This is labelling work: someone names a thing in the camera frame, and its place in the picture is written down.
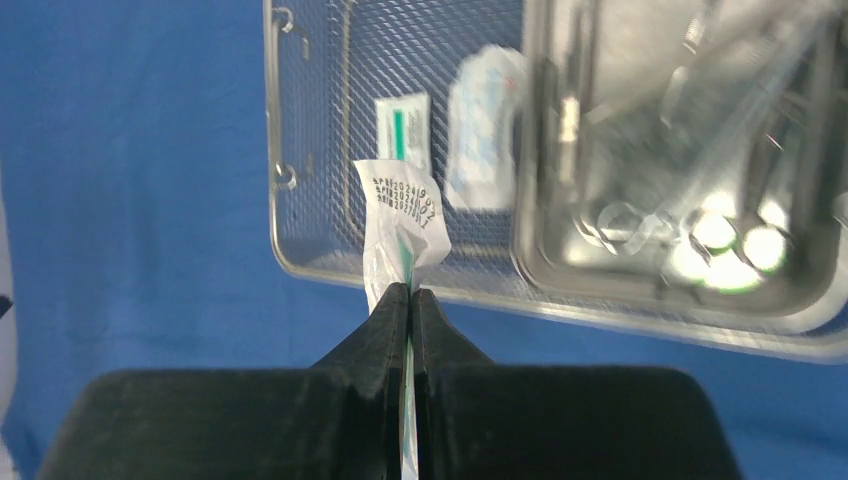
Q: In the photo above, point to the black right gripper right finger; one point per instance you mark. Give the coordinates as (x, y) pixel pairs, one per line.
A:
(477, 419)

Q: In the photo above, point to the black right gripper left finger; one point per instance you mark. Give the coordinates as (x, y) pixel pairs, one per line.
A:
(337, 419)

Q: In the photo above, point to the white gauze roll packet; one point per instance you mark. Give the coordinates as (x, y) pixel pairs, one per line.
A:
(484, 100)

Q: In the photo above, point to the blue surgical wrap cloth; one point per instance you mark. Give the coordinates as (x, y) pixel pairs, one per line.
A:
(134, 176)

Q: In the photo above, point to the small steel instrument pan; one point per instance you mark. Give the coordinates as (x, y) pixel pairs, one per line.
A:
(598, 69)

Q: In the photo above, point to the green white sterile packet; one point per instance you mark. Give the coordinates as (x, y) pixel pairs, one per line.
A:
(403, 129)

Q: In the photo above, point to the wire mesh steel tray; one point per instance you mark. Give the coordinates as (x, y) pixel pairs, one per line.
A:
(317, 231)

